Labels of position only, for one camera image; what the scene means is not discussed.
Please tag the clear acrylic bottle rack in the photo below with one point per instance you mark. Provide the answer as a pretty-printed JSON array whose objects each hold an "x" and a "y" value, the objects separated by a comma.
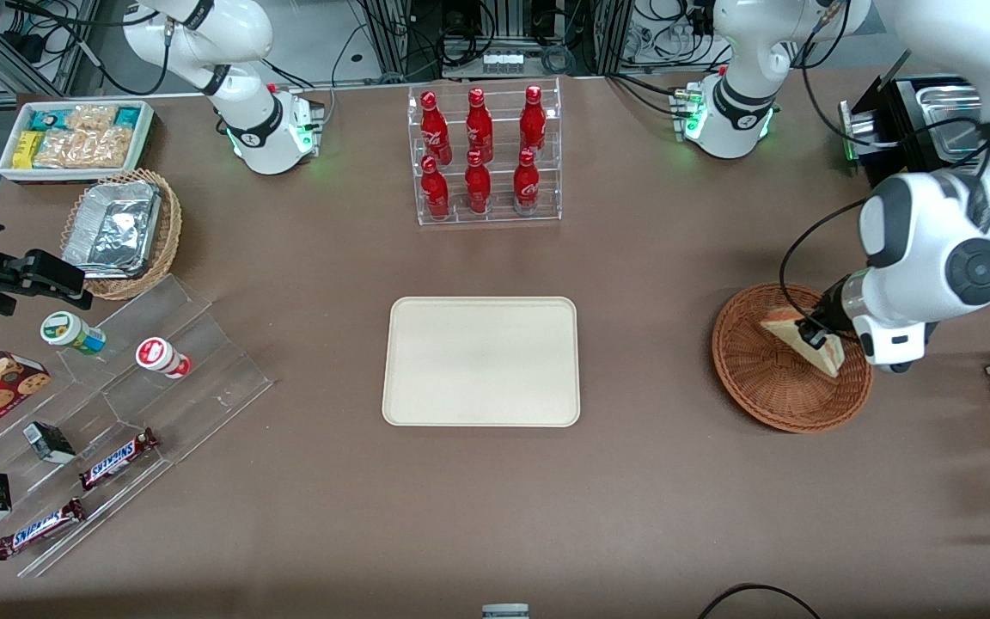
[{"x": 499, "y": 215}]

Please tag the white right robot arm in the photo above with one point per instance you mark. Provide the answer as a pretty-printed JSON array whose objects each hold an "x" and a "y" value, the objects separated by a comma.
[{"x": 247, "y": 96}]

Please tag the triangular sandwich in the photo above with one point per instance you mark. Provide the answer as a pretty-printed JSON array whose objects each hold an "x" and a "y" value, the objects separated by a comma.
[{"x": 783, "y": 331}]

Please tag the black machine with yellow panel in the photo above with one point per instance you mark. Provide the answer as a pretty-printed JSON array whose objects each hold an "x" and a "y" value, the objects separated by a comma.
[{"x": 890, "y": 146}]

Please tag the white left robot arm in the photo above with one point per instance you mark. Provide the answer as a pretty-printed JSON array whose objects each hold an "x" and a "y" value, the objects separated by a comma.
[{"x": 920, "y": 249}]

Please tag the green label yogurt cup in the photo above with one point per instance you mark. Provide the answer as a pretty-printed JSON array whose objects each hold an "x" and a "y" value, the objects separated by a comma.
[{"x": 72, "y": 332}]

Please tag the yellow snack packet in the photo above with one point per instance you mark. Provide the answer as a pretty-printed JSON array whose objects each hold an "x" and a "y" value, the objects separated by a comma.
[{"x": 27, "y": 150}]

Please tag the cream rectangular tray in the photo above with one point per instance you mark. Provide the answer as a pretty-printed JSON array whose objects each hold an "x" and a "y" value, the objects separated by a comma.
[{"x": 481, "y": 361}]

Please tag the large clear cracker bag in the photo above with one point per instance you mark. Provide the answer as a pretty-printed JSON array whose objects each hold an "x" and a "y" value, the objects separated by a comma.
[{"x": 87, "y": 148}]

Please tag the teal snack packet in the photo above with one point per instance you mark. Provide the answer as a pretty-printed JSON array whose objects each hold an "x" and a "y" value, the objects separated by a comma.
[
  {"x": 128, "y": 115},
  {"x": 48, "y": 119}
]

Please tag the small grey device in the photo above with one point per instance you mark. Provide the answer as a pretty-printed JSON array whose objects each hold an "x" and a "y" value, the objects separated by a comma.
[{"x": 505, "y": 611}]

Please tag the steel pan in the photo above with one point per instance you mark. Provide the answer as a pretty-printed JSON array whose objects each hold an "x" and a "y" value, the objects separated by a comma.
[{"x": 950, "y": 96}]

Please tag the Snickers chocolate bar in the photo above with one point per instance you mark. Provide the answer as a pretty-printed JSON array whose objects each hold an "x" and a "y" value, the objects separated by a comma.
[
  {"x": 39, "y": 529},
  {"x": 117, "y": 458}
]

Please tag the small clear cracker bag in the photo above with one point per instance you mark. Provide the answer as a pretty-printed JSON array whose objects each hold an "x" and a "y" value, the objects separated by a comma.
[{"x": 91, "y": 118}]

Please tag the red label yogurt cup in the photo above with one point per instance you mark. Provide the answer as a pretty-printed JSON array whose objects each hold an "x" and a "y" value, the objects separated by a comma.
[{"x": 161, "y": 356}]

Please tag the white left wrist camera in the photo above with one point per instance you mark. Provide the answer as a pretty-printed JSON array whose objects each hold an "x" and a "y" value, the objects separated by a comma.
[{"x": 890, "y": 342}]

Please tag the white power strip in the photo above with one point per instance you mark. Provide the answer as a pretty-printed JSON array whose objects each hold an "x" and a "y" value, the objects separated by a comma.
[{"x": 502, "y": 62}]

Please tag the clear acrylic stepped display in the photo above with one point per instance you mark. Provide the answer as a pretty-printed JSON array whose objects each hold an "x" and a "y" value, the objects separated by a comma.
[{"x": 203, "y": 378}]

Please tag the small black box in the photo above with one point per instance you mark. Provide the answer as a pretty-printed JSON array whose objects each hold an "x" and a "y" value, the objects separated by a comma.
[{"x": 48, "y": 441}]

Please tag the aluminium foil tray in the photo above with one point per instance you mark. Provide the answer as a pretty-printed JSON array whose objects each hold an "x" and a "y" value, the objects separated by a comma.
[{"x": 113, "y": 228}]

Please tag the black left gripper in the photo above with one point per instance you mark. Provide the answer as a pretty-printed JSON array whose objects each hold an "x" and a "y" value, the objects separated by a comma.
[{"x": 828, "y": 309}]

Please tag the white plastic snack bin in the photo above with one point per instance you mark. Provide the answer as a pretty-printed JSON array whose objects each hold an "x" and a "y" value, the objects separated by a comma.
[{"x": 9, "y": 168}]

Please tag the red cola bottle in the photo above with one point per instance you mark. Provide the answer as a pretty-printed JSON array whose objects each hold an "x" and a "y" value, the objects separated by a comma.
[
  {"x": 435, "y": 193},
  {"x": 435, "y": 129},
  {"x": 533, "y": 122},
  {"x": 527, "y": 185},
  {"x": 479, "y": 127},
  {"x": 478, "y": 189}
]

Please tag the brown round wicker basket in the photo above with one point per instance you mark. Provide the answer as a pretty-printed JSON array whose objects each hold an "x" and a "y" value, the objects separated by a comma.
[{"x": 761, "y": 387}]

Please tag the light wicker basket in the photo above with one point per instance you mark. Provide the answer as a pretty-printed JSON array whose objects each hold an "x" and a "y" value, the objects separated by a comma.
[{"x": 170, "y": 232}]

